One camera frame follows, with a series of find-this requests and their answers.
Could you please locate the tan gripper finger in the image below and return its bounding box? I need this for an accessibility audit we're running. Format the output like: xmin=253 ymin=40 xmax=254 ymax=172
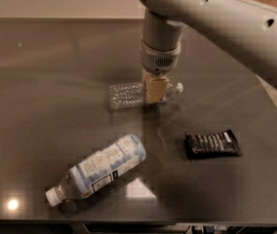
xmin=141 ymin=69 xmax=151 ymax=85
xmin=143 ymin=74 xmax=169 ymax=103

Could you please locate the clear water bottle red label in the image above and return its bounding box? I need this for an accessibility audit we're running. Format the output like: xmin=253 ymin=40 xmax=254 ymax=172
xmin=109 ymin=82 xmax=184 ymax=110

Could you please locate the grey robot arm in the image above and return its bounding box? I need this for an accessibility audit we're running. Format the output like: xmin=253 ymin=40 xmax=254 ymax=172
xmin=139 ymin=0 xmax=277 ymax=90

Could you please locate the blue labelled water bottle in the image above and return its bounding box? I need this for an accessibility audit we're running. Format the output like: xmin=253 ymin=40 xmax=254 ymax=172
xmin=46 ymin=134 xmax=146 ymax=207

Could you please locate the black snack bar wrapper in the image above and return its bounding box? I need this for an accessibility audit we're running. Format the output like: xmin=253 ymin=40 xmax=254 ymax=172
xmin=184 ymin=130 xmax=242 ymax=159

